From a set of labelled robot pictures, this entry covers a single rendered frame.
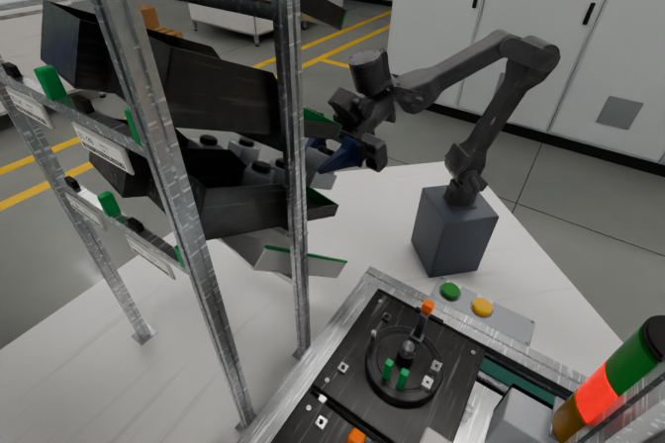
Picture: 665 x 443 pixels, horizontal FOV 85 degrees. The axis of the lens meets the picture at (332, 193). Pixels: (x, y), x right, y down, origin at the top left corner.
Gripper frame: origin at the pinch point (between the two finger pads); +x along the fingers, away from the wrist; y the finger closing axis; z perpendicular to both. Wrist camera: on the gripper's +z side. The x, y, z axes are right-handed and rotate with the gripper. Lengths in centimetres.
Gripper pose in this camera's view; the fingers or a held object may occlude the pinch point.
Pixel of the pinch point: (323, 154)
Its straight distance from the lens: 63.8
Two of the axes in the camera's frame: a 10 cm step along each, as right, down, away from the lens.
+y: 7.2, 4.3, -5.4
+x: -6.7, 6.4, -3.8
